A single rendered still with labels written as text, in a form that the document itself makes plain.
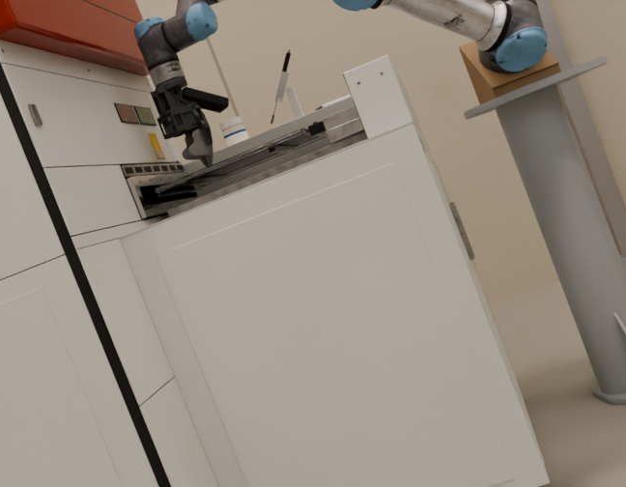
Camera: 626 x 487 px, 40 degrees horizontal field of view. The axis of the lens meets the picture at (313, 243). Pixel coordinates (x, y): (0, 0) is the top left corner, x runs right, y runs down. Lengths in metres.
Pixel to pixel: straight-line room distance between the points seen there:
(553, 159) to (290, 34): 2.01
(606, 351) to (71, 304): 1.33
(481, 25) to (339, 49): 2.03
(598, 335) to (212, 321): 1.02
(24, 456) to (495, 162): 2.83
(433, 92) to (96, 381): 2.71
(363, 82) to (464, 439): 0.72
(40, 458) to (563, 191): 1.35
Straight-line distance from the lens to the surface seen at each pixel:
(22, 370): 1.67
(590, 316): 2.28
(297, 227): 1.67
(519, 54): 2.04
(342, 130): 1.89
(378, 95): 1.71
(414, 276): 1.66
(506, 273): 4.06
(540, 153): 2.21
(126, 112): 2.11
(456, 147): 4.01
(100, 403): 1.63
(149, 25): 2.06
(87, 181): 1.74
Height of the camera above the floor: 0.75
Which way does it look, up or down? 3 degrees down
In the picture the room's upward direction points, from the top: 21 degrees counter-clockwise
